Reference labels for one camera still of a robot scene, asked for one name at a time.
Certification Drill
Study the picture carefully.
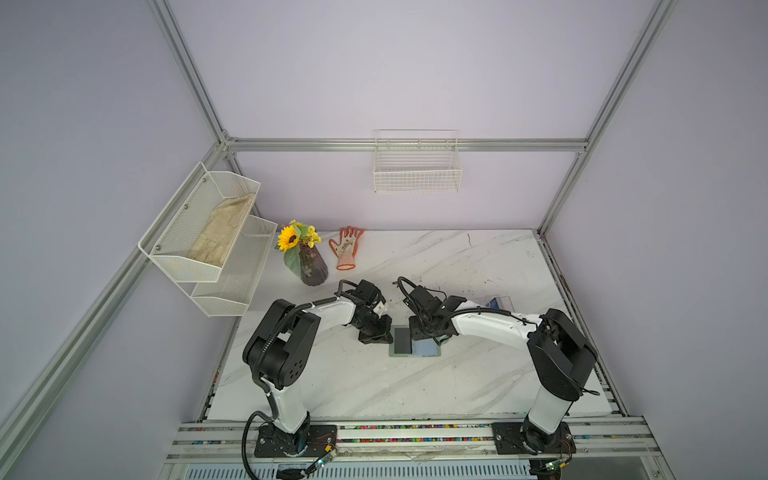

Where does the black credit card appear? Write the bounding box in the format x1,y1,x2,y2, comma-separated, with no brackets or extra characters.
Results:
392,326,412,355

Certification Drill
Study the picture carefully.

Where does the green card holder wallet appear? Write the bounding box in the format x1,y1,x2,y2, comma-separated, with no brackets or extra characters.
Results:
389,339,440,358

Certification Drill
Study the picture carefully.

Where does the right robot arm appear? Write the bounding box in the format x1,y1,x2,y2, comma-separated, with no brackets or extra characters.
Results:
402,285,598,454

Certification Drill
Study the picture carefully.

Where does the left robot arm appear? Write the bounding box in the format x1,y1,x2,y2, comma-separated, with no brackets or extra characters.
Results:
242,280,393,438

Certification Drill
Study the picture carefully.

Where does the clear acrylic card box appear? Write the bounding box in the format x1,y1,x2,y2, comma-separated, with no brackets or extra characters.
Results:
478,295,516,313

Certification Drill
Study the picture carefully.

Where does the orange work glove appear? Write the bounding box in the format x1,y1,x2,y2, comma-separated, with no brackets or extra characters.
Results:
329,226,365,271

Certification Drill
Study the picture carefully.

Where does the dark glass vase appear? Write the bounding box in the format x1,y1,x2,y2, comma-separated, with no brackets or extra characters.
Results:
299,244,329,286

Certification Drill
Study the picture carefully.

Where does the yellow sunflower bouquet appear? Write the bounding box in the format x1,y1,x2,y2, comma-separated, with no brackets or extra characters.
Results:
275,220,322,252

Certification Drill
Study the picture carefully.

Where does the white mesh lower shelf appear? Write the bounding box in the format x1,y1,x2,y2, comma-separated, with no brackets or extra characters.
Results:
189,215,277,317

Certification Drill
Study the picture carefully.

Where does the white mesh shelf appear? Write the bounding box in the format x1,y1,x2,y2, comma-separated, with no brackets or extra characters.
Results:
138,163,261,283
189,215,277,317

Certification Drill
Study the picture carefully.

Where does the beige cloth in shelf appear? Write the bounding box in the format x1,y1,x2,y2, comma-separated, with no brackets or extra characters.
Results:
188,194,256,267

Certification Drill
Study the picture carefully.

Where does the white mesh upper shelf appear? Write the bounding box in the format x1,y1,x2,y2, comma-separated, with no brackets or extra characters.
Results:
138,163,261,283

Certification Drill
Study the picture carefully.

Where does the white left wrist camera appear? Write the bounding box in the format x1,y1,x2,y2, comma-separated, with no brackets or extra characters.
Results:
373,302,388,317

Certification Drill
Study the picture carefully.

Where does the black corrugated cable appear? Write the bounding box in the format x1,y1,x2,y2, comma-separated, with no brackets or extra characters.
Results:
241,278,367,480

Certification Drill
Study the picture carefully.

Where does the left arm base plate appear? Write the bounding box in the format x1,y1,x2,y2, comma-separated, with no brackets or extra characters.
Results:
252,424,338,458

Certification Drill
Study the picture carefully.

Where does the white wire wall basket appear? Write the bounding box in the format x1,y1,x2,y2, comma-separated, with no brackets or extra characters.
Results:
373,129,463,194

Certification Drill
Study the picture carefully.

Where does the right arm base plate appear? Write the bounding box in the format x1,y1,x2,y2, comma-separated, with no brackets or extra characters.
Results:
491,420,576,455

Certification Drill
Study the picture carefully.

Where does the aluminium front rail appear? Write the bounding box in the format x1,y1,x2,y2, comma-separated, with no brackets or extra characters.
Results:
165,416,661,464

